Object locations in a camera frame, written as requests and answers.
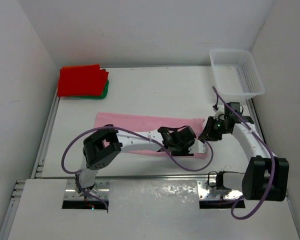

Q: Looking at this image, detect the pink t shirt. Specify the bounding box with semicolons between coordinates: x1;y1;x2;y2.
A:
94;111;208;160

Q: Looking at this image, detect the green t shirt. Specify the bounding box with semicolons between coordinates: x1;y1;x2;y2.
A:
72;79;110;100

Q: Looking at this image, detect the red t shirt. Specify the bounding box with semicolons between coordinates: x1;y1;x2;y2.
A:
57;64;109;98

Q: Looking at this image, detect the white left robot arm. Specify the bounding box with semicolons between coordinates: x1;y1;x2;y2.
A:
76;124;198;192

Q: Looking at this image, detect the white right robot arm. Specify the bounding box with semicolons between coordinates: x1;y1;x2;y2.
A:
198;102;272;200

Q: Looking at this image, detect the white plastic bin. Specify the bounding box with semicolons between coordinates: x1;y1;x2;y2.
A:
209;48;266;102

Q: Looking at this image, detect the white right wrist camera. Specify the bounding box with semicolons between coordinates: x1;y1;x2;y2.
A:
213;106;225;120

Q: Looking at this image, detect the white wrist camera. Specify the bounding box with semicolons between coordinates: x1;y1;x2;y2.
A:
188;139;207;155
213;106;225;120

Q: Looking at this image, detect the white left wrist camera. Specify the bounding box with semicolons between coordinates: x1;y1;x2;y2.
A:
188;139;207;155

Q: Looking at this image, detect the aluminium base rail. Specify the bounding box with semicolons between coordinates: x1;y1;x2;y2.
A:
63;172;243;203

